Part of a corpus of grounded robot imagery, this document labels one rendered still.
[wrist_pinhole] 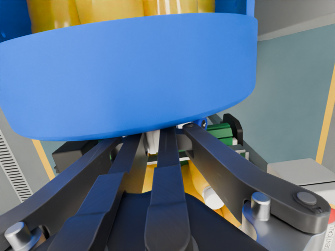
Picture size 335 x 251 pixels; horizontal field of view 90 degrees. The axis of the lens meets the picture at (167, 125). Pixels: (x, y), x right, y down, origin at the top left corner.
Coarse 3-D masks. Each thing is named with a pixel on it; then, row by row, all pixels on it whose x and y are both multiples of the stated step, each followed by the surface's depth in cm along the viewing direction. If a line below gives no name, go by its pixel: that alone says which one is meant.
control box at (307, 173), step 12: (276, 168) 36; (288, 168) 36; (300, 168) 35; (312, 168) 35; (324, 168) 34; (288, 180) 33; (300, 180) 32; (312, 180) 32; (324, 180) 31; (324, 192) 29; (324, 240) 33
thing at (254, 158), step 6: (216, 114) 102; (210, 120) 103; (216, 120) 92; (222, 120) 91; (246, 144) 63; (252, 150) 59; (252, 156) 55; (258, 156) 55; (252, 162) 53; (258, 162) 52; (264, 162) 52; (264, 168) 49
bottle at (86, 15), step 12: (84, 0) 15; (96, 0) 14; (108, 0) 14; (120, 0) 15; (132, 0) 15; (84, 12) 15; (96, 12) 15; (108, 12) 15; (120, 12) 15; (132, 12) 16; (144, 12) 18
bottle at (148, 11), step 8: (144, 0) 18; (152, 0) 17; (160, 0) 17; (168, 0) 17; (176, 0) 17; (184, 0) 17; (192, 0) 18; (144, 8) 18; (152, 8) 17; (160, 8) 17; (168, 8) 17; (176, 8) 17; (184, 8) 17; (192, 8) 18
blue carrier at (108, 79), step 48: (0, 0) 19; (240, 0) 19; (0, 48) 10; (48, 48) 9; (96, 48) 9; (144, 48) 9; (192, 48) 10; (240, 48) 12; (0, 96) 12; (48, 96) 10; (96, 96) 10; (144, 96) 10; (192, 96) 11; (240, 96) 13
